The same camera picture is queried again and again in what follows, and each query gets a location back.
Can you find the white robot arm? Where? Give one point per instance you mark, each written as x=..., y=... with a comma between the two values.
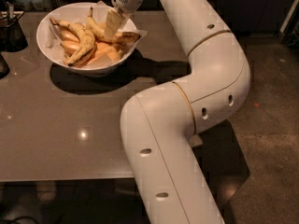
x=157, y=123

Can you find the white ceramic bowl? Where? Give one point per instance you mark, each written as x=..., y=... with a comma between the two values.
x=87, y=69

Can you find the white paper bowl liner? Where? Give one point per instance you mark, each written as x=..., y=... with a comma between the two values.
x=54, y=34

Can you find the dark object left edge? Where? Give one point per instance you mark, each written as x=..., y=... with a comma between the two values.
x=4, y=69

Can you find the dark cabinet front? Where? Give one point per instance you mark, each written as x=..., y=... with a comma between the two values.
x=249, y=3

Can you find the black wire mesh basket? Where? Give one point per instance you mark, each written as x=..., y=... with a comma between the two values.
x=12, y=38

